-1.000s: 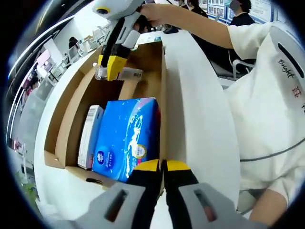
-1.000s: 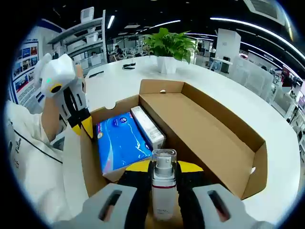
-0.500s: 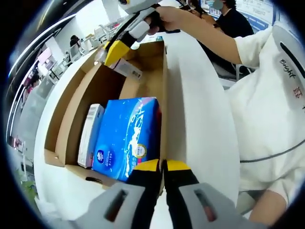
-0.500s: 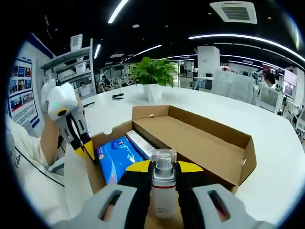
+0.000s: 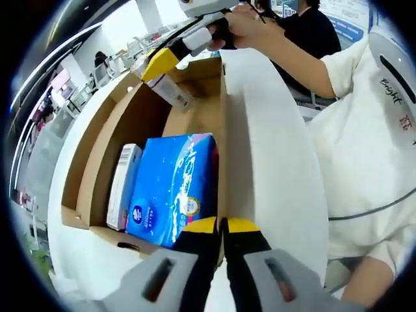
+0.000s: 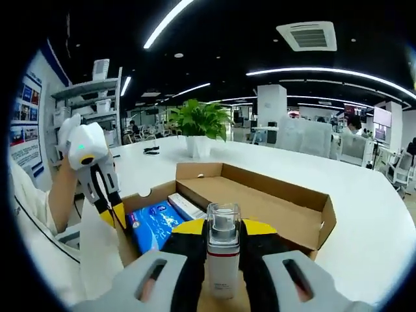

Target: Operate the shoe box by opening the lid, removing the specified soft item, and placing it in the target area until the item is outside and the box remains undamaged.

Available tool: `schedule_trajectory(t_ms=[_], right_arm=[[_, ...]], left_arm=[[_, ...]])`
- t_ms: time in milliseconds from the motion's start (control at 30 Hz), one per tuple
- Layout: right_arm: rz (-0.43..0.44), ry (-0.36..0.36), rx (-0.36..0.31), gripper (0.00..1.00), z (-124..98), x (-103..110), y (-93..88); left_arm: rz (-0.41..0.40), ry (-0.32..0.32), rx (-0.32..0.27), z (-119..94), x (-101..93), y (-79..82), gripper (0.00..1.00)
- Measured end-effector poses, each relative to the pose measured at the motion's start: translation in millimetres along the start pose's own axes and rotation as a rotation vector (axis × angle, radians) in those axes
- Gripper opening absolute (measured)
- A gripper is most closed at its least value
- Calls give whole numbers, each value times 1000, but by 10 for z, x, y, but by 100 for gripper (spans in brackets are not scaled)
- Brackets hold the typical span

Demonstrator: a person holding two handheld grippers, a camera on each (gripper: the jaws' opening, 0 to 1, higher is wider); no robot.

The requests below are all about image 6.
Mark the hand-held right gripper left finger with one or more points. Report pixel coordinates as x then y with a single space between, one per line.
130 286

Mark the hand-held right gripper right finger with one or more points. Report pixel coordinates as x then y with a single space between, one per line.
308 286

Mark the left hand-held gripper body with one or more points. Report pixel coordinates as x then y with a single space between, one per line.
87 143

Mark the blue tissue pack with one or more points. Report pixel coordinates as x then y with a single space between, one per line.
152 227

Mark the brown cardboard shoe box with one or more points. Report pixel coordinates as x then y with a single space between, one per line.
276 208

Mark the white spray bottle clear cap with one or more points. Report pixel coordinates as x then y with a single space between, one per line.
222 269

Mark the white carton box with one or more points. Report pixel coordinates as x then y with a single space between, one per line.
187 206

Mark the grey shelf rack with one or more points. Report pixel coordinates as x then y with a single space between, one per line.
97 97

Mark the black small tool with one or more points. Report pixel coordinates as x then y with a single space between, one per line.
151 150

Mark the green plant in white pot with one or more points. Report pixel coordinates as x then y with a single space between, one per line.
201 120

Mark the ceiling light strip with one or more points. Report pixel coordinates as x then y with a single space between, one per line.
325 71
169 22

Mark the white office chair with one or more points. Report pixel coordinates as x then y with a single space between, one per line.
401 169

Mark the white desk partition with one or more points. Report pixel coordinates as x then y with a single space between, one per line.
305 136

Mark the small red screen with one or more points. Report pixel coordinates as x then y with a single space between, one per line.
356 109

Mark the small pink screen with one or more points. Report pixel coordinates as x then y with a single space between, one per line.
382 116

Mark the ceiling air conditioner vent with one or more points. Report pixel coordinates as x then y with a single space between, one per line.
307 36

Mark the blue white wall poster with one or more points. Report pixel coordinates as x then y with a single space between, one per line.
27 130

